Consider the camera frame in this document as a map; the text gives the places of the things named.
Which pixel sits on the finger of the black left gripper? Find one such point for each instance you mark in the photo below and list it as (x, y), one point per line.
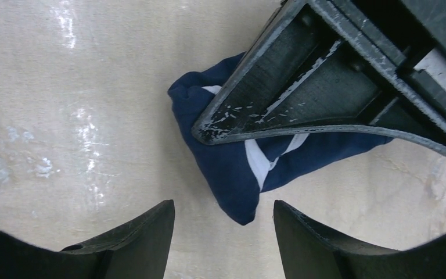
(311, 70)

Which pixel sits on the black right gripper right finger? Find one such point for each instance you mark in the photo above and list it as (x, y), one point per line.
(310, 249)

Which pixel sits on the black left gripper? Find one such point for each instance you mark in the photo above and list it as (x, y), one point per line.
(412, 34)

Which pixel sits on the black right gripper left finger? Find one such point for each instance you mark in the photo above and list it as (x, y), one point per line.
(138, 248)

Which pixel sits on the navy blue underwear white trim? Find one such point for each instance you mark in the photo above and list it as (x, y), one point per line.
(237, 173)

